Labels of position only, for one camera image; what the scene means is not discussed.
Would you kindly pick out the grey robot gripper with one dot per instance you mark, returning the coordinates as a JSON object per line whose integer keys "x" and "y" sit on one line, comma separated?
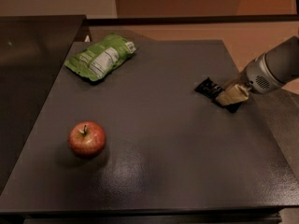
{"x": 257, "y": 76}

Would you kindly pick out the black rxbar chocolate bar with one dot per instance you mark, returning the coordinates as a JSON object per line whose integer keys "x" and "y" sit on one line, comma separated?
{"x": 211, "y": 90}

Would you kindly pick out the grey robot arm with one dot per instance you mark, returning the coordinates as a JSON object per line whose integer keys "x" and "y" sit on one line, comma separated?
{"x": 283, "y": 61}

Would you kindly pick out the green snack bag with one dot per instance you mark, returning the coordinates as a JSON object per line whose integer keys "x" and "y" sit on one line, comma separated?
{"x": 99, "y": 59}

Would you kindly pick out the red apple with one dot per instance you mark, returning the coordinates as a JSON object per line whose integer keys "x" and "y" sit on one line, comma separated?
{"x": 87, "y": 139}

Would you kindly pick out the dark side table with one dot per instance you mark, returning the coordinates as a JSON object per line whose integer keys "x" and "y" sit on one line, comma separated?
{"x": 32, "y": 52}

